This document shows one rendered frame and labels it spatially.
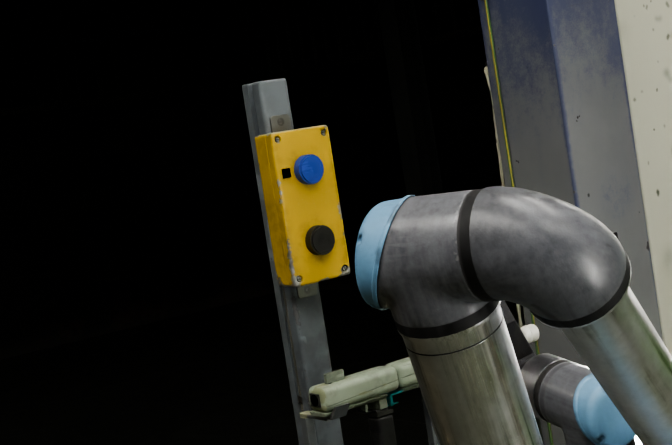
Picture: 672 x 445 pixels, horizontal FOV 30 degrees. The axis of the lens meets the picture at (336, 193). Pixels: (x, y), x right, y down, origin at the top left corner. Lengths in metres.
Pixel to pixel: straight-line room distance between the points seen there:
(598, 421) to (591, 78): 0.87
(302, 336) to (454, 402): 0.84
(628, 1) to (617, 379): 1.18
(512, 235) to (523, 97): 1.14
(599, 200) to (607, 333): 1.02
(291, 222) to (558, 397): 0.60
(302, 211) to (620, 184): 0.63
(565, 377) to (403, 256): 0.50
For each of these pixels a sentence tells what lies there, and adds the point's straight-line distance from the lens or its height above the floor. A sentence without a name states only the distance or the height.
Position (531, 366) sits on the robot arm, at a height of 1.18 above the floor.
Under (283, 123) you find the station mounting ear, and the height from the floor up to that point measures 1.56.
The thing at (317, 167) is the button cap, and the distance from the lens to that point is 2.09.
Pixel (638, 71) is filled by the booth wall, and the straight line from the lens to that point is 2.45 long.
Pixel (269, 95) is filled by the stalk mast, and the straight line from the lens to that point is 2.14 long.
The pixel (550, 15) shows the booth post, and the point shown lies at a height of 1.68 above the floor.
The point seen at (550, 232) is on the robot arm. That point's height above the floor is 1.41.
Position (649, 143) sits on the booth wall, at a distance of 2.46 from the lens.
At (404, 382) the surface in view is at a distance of 2.07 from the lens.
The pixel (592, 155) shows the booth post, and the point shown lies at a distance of 2.34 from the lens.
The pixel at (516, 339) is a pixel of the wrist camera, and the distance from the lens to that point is 1.82.
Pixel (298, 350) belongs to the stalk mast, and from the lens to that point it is 2.17.
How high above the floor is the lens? 1.54
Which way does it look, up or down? 3 degrees down
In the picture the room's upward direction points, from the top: 9 degrees counter-clockwise
